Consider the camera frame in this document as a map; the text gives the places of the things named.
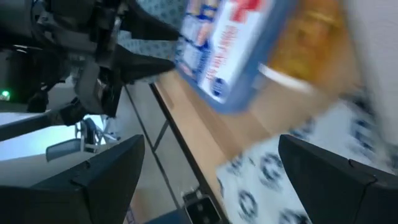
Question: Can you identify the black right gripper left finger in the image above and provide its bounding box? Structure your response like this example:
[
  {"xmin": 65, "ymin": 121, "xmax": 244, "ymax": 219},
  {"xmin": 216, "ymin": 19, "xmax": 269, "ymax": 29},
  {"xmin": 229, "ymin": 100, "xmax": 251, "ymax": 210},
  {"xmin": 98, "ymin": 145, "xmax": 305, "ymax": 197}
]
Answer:
[{"xmin": 0, "ymin": 134, "xmax": 146, "ymax": 224}]

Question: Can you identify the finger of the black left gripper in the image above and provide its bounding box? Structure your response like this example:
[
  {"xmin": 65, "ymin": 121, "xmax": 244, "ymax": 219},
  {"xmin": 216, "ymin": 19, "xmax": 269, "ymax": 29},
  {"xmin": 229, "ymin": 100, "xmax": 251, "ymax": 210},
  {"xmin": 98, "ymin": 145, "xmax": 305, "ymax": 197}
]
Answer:
[
  {"xmin": 111, "ymin": 44, "xmax": 176, "ymax": 85},
  {"xmin": 119, "ymin": 0, "xmax": 180, "ymax": 42}
]

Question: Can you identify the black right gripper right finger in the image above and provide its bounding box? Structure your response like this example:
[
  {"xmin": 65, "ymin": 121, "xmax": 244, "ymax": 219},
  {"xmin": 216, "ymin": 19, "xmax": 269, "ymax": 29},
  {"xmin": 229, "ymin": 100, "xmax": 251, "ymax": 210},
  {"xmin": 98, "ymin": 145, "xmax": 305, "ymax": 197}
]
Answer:
[{"xmin": 278, "ymin": 134, "xmax": 398, "ymax": 224}]

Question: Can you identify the white bag with blue print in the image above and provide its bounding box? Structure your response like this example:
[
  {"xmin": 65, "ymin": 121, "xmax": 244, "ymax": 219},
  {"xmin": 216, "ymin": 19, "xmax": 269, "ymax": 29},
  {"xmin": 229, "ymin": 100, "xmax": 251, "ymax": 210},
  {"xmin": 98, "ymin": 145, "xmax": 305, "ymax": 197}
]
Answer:
[{"xmin": 215, "ymin": 91, "xmax": 398, "ymax": 224}]

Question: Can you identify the blue first aid box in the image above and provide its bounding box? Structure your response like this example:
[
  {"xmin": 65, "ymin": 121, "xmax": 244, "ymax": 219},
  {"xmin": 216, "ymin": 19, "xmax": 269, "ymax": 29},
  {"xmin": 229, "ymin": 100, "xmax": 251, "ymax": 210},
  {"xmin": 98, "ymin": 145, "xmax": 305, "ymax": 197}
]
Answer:
[{"xmin": 173, "ymin": 0, "xmax": 298, "ymax": 114}]

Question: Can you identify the orange pill bottle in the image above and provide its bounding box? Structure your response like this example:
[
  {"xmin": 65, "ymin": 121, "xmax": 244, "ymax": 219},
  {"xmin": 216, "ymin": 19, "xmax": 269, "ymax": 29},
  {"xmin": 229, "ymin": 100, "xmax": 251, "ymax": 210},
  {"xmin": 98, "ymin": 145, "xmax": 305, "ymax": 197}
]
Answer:
[{"xmin": 257, "ymin": 0, "xmax": 354, "ymax": 96}]

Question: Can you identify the light blue floral pouch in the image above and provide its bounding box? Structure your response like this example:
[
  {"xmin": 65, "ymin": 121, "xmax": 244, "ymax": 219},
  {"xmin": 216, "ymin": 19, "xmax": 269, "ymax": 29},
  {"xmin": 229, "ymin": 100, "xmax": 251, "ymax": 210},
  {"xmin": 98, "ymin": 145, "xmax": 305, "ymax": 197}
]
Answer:
[{"xmin": 117, "ymin": 0, "xmax": 189, "ymax": 62}]

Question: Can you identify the grey office chair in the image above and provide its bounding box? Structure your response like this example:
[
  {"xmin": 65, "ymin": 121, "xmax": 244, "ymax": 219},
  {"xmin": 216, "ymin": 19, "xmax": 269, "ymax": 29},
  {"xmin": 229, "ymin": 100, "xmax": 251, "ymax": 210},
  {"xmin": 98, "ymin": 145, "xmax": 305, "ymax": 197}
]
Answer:
[{"xmin": 45, "ymin": 117, "xmax": 108, "ymax": 163}]

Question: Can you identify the black table edge camera mount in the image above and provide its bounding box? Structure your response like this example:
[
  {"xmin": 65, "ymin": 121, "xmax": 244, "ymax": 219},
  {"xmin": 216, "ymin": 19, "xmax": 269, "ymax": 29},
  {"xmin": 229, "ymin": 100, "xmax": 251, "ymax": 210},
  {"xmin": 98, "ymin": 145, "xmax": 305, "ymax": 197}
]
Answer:
[{"xmin": 182, "ymin": 190, "xmax": 223, "ymax": 224}]

